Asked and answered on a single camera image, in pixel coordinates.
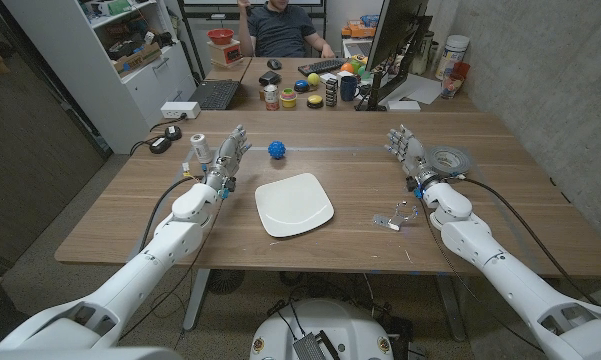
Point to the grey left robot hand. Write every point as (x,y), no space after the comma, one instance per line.
(227,157)

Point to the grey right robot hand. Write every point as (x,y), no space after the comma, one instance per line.
(412,152)

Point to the blue spiky stress ball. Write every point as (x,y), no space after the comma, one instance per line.
(276,149)

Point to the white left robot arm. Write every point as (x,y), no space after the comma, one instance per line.
(130,285)

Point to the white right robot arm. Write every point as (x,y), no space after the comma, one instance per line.
(505,275)

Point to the white square paper plate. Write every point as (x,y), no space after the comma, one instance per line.
(292,205)

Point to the orange ball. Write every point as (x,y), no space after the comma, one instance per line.
(347,68)

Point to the yellow tennis ball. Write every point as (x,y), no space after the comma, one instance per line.
(313,79)

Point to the small white bottle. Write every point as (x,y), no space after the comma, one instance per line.
(200,148)

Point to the flat white box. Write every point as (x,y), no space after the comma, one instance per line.
(403,105)

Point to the white paper sheets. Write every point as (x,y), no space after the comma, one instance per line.
(422,90)

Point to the black laptop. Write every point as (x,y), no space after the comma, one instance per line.
(215,95)

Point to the white power strip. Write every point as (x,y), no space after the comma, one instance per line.
(180,110)

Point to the black power adapter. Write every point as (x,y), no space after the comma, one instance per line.
(160,145)

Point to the red and white can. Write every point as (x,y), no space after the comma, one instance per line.
(271,97)

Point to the patterned drinking glass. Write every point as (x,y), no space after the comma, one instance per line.
(450,87)

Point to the stacked coloured cups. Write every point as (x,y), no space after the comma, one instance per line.
(288,98)

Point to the black pouch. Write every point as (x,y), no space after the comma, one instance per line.
(269,78)

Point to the dark blue mug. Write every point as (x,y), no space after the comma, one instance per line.
(348,89)

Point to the red cup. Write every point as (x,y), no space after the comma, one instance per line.
(462,69)

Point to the dark thermos bottle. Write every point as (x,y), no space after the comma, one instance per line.
(422,52)

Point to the black block stack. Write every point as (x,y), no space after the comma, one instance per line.
(331,92)

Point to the blue push button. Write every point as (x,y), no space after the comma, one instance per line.
(301,86)

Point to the white and red box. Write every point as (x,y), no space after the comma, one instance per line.
(225,54)

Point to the yellow and black button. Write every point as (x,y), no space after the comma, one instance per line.
(315,101)

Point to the black computer mouse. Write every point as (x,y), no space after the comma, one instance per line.
(274,64)

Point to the white wipes canister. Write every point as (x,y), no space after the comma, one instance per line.
(452,55)

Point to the red bowl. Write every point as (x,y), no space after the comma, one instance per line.
(220,36)

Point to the black computer monitor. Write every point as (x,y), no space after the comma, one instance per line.
(395,30)

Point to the black keyboard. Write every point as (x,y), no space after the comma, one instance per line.
(322,66)

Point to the cardboard box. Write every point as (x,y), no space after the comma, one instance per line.
(137,60)

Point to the orange toy box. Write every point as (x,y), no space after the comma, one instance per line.
(358,30)

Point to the person in dark shirt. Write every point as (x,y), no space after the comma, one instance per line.
(280,32)

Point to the white table leg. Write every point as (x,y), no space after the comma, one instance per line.
(197,297)

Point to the grey table leg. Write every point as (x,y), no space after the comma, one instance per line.
(451,307)

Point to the white shelf cabinet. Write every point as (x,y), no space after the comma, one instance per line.
(80,65)

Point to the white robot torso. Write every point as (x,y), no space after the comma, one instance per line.
(340,325)

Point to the grey duct tape roll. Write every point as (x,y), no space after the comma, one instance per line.
(462,165)

